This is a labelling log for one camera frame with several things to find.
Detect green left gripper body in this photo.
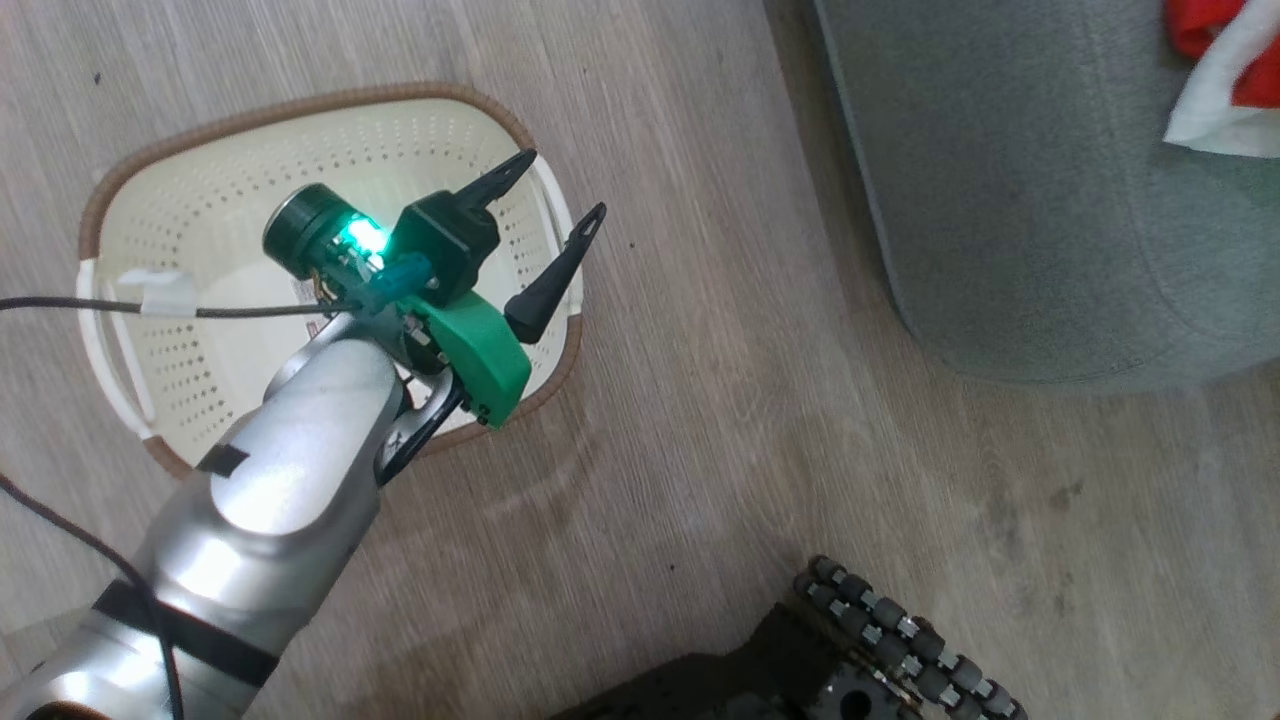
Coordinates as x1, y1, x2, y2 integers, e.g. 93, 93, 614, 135
405, 292, 533, 429

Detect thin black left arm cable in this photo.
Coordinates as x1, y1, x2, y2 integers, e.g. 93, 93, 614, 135
0, 473, 187, 720

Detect white cloth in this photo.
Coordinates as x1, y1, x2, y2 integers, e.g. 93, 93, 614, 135
1163, 0, 1280, 159

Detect black cable with white clip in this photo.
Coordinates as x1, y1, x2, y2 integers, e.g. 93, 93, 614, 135
0, 268, 356, 321

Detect red clothes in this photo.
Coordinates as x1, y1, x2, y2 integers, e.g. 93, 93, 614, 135
1163, 0, 1280, 109

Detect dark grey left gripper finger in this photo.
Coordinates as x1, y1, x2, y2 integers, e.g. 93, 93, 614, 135
503, 203, 608, 344
455, 150, 538, 211

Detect white laundry basket brown rim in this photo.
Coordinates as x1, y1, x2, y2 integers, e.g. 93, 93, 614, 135
78, 83, 585, 481

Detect blue cable connector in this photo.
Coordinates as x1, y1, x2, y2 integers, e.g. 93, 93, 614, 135
360, 252, 433, 313

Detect grey fabric sofa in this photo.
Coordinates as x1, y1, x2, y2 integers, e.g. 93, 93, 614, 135
812, 0, 1280, 387

